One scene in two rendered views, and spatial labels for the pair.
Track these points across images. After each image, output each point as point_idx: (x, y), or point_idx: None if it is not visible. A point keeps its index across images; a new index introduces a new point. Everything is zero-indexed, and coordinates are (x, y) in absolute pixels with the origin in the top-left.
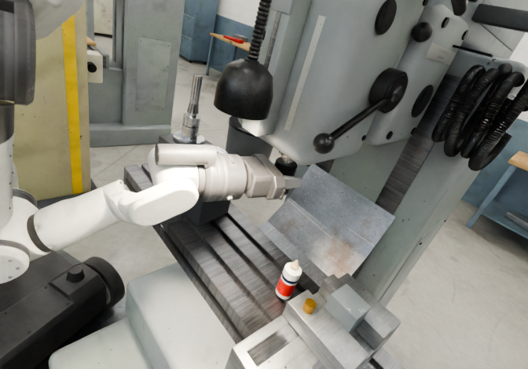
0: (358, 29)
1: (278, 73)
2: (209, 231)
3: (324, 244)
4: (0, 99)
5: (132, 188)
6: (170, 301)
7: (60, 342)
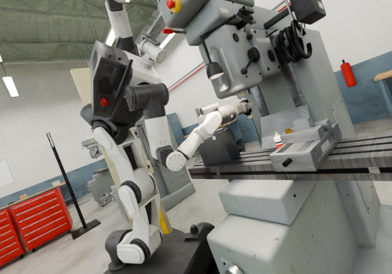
0: (231, 42)
1: None
2: (237, 160)
3: None
4: (163, 102)
5: (196, 174)
6: (240, 186)
7: (206, 268)
